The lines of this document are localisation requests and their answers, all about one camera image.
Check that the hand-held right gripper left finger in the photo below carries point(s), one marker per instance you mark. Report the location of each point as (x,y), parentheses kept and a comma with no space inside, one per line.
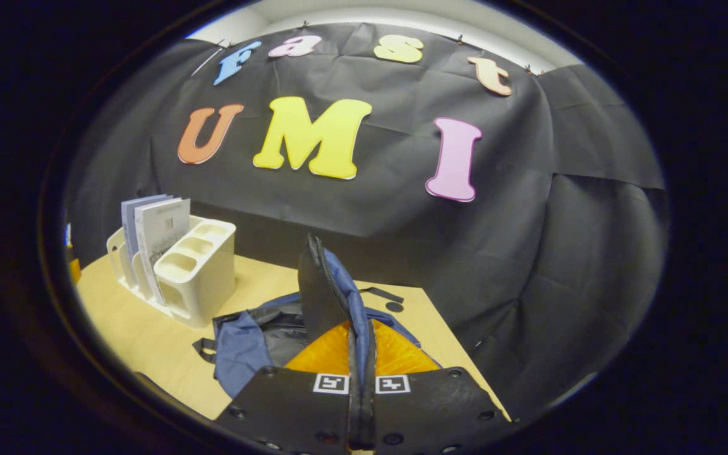
(288,411)

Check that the white plastic bookshelf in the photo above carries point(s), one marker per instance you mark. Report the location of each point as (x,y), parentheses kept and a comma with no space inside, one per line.
(203,284)

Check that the blue schoolbag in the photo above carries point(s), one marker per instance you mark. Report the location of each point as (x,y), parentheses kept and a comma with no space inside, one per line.
(244,354)

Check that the black backdrop cloth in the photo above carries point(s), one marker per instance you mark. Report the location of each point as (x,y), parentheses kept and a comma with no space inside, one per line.
(528,253)

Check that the black round table grommet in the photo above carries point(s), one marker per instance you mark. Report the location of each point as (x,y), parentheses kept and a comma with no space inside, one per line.
(394,306)

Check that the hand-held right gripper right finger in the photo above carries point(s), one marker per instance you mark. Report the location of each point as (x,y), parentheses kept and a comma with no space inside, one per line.
(433,411)

